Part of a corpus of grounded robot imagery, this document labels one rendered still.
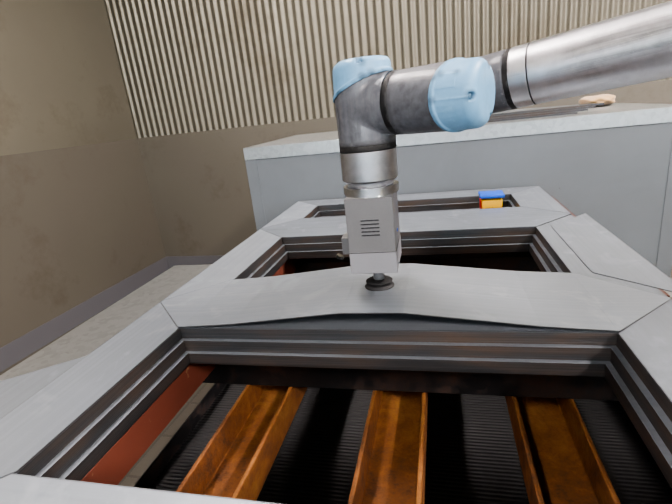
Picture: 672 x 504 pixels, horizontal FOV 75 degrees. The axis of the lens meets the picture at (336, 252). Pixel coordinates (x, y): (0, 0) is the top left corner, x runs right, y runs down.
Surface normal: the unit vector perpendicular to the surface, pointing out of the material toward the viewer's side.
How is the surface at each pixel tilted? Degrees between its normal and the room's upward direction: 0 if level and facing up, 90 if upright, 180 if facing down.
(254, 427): 0
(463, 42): 90
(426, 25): 90
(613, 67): 114
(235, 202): 90
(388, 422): 0
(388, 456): 0
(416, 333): 90
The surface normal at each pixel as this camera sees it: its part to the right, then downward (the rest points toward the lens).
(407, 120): -0.44, 0.77
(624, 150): -0.22, 0.33
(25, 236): 0.96, -0.02
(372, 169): 0.07, 0.30
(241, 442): -0.11, -0.94
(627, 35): -0.63, -0.06
